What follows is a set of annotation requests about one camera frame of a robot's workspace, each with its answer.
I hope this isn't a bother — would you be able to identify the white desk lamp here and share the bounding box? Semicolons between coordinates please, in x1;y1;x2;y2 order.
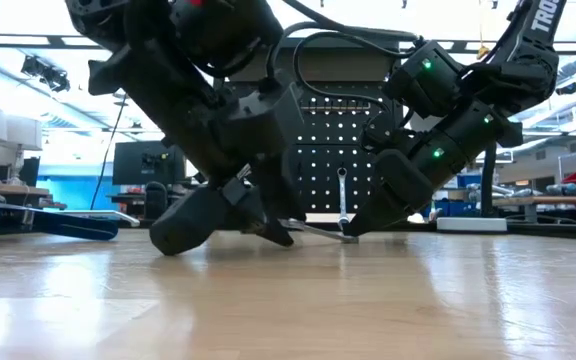
407;112;509;234

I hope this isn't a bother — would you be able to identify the short silver combination wrench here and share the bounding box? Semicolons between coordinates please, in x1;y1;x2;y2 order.
277;218;360;245

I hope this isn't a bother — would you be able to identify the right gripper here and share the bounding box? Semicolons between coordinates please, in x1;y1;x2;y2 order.
342;117;474;239

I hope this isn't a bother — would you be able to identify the black monitor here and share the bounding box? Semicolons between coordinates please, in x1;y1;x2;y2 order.
112;141;188;186

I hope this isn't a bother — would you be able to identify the black ceiling fixture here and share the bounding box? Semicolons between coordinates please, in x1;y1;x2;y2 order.
20;54;72;94

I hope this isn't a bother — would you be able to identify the blue caulking gun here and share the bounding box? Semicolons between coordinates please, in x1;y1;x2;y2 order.
0;189;142;246

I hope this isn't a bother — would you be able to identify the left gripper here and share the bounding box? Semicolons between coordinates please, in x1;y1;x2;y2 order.
117;49;308;256

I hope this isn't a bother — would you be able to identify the black pegboard cart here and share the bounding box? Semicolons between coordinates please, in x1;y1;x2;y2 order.
222;37;404;226

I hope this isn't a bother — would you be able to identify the wooden workbench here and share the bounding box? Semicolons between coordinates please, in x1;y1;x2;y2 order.
492;194;576;224

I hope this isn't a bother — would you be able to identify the long silver combination wrench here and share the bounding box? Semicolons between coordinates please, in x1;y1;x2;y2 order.
336;167;350;230

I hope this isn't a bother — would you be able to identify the black office chair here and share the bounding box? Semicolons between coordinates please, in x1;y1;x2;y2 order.
143;180;169;221

